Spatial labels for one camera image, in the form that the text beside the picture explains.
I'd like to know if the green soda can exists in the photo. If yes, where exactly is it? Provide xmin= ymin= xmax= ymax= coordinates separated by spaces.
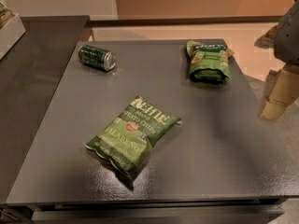
xmin=78 ymin=45 xmax=116 ymax=72

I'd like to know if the green folded snack bag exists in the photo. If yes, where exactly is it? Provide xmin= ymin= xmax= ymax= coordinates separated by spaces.
xmin=186 ymin=40 xmax=234 ymax=83

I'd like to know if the white box with items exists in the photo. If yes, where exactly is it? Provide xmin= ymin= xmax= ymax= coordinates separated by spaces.
xmin=0 ymin=0 xmax=26 ymax=60

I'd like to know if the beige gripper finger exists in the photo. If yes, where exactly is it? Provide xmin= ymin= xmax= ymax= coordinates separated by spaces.
xmin=259 ymin=63 xmax=299 ymax=120
xmin=254 ymin=25 xmax=278 ymax=48

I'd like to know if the green Kettle jalapeno chips bag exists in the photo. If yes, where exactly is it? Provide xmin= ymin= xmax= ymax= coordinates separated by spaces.
xmin=85 ymin=96 xmax=181 ymax=179

